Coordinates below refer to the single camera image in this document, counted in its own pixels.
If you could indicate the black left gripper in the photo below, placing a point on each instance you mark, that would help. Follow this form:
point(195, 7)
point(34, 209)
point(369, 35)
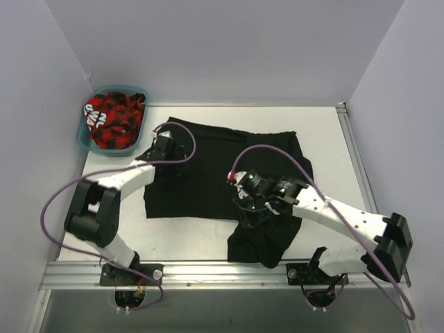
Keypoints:
point(172, 161)

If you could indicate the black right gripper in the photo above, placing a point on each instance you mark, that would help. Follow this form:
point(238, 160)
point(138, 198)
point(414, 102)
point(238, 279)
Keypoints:
point(243, 200)

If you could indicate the black long sleeve shirt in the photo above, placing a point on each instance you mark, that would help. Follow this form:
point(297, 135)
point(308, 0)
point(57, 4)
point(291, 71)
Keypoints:
point(200, 188)

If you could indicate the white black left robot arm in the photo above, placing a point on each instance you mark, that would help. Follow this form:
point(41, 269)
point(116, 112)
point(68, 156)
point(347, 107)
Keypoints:
point(93, 215)

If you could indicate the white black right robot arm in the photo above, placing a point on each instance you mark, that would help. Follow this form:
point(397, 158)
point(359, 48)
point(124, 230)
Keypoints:
point(383, 243)

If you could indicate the red black plaid shirt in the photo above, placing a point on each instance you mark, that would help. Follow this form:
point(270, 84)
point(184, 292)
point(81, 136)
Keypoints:
point(114, 119)

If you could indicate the teal plastic basket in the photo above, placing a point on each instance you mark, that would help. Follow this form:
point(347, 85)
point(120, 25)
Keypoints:
point(82, 136)

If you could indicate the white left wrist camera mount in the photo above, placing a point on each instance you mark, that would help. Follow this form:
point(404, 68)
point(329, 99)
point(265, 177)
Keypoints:
point(156, 134)

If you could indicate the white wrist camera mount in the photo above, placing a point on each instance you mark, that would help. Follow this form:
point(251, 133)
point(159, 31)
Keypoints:
point(156, 134)
point(234, 178)

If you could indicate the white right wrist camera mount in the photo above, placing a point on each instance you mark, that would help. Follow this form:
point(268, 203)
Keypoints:
point(234, 178)

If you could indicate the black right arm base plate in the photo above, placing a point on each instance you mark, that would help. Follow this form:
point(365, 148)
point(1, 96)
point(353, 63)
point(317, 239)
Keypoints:
point(301, 274)

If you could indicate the aluminium right side rail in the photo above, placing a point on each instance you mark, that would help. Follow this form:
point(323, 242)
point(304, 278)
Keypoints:
point(358, 165)

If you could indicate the aluminium rail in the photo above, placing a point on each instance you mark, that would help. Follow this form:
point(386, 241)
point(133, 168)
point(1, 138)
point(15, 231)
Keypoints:
point(83, 275)
point(358, 165)

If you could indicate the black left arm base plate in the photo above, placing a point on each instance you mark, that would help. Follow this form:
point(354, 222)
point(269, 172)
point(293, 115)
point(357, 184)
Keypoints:
point(116, 277)

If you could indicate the aluminium front rail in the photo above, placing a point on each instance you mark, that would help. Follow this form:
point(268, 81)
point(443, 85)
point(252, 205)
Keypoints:
point(83, 275)

